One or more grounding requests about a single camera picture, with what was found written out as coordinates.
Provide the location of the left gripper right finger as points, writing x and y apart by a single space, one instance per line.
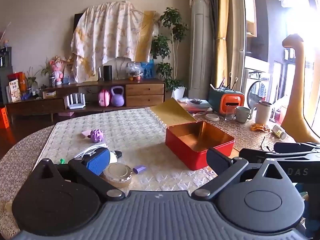
228 173

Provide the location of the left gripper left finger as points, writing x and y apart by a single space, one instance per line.
88 169

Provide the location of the round jar silver lid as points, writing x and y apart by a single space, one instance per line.
118 175

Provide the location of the purple eraser block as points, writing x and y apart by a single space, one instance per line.
139 169

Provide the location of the white sunglasses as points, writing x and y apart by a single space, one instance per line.
90 150

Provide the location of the yellow giraffe plush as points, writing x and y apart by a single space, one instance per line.
294 122

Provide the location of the purple spiky ball toy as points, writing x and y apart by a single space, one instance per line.
96 135

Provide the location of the pink sticky note pad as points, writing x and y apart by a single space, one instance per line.
86 133

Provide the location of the small bottle black cap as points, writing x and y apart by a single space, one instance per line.
114 156

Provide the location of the small white pill bottle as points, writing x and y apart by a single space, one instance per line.
279 132

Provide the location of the red metal tin box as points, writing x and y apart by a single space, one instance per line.
191 141

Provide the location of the white round lid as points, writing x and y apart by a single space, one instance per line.
212 117

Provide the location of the clear drinking glass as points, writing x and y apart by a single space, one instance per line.
230 112

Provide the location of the cream quilted table mat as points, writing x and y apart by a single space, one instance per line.
140 136

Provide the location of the pale green mug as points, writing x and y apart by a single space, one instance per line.
242 114

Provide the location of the white tall cup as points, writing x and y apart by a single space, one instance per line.
263 114

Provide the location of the white wifi router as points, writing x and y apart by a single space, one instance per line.
75 101

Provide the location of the stack of colourful books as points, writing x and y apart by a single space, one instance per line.
195 105

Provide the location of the orange green tissue box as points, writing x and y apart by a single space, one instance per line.
221 99

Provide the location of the pink toy suitcase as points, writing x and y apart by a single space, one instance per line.
104 98

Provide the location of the purple kettlebell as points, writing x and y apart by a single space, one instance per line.
117 99

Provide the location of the gold tin lid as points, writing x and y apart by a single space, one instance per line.
171 113

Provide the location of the white tower air conditioner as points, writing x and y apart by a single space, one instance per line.
201 49

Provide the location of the wooden tv cabinet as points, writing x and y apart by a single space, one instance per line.
137 94

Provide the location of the black cylinder speaker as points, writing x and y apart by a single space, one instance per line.
107 72

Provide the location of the pink doll figure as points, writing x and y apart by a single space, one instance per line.
57 67

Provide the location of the bag of fruit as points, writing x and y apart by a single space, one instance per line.
134 71

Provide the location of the blue paper bag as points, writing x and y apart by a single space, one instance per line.
148 69

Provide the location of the potted green tree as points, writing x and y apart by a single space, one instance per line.
164 49

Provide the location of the floral cloth cover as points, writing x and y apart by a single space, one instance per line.
108 31

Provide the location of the yellow curtain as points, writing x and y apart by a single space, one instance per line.
229 41

